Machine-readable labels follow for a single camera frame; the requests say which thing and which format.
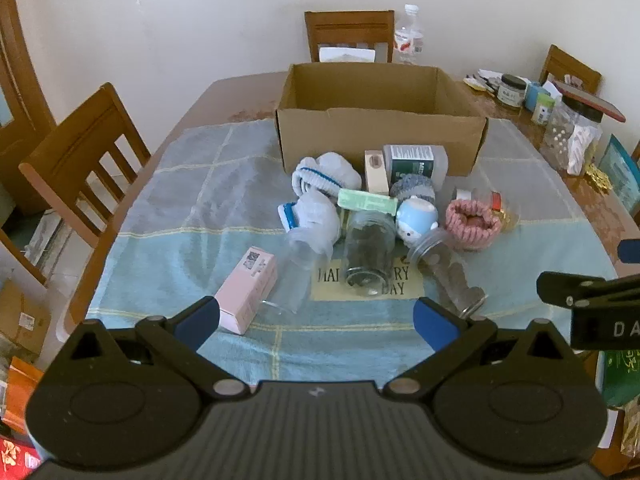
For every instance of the blue box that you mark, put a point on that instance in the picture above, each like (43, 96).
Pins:
(535, 96)

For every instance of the clear jar dark contents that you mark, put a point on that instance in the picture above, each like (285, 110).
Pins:
(367, 250)

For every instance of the pink knitted cozy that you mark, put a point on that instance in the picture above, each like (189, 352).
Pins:
(472, 234)

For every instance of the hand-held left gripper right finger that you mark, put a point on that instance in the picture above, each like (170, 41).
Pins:
(435, 325)

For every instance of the brown cardboard box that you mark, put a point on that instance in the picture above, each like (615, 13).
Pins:
(350, 140)

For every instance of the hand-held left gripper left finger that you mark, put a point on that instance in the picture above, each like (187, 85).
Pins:
(197, 322)

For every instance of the orange bag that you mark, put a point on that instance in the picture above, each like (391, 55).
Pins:
(22, 395)

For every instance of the gold tissue box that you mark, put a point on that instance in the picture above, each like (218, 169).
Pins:
(345, 54)

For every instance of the white sock blue stripe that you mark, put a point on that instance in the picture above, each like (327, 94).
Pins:
(315, 220)
(335, 170)

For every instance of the cardboard box on floor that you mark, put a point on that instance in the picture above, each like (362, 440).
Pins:
(22, 320)

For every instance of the green lid container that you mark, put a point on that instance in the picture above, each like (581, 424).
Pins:
(543, 110)

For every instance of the teal book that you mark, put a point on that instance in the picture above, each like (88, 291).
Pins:
(620, 170)

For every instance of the glass jar dark lid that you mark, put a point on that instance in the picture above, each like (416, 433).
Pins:
(511, 91)

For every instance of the clear jar beige contents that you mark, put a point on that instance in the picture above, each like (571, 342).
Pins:
(445, 270)

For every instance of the gold trinkets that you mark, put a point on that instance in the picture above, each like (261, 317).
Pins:
(599, 179)

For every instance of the white envelope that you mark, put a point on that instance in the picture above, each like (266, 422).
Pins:
(551, 87)

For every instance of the red notebook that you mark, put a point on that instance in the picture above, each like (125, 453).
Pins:
(595, 102)

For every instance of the green bag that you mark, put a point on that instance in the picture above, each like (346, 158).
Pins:
(622, 377)

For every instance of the beige box pink label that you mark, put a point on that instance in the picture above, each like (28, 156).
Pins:
(375, 175)

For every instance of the grey packet green label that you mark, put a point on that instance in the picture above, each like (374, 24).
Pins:
(415, 160)

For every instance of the blue white figurine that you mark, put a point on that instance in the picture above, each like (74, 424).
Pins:
(415, 220)

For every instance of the grey knitted sock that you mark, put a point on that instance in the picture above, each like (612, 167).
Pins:
(412, 189)

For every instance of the clear water bottle red label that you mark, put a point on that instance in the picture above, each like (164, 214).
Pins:
(410, 35)

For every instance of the red printed bag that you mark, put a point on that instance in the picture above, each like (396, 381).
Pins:
(15, 460)

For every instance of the clear plastic jar black lid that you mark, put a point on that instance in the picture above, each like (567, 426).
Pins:
(557, 135)

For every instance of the blue grey checked tablecloth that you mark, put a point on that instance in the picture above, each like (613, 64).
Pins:
(175, 240)

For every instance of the gold foil wrapped item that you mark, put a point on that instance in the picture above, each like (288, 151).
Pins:
(507, 220)

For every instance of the green box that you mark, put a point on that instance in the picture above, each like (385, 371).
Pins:
(365, 201)

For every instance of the wooden chair back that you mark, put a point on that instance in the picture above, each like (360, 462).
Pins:
(350, 25)

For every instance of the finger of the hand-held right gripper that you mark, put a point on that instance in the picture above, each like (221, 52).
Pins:
(630, 251)
(565, 287)

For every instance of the wooden chair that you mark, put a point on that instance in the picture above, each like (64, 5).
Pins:
(350, 25)
(565, 67)
(75, 145)

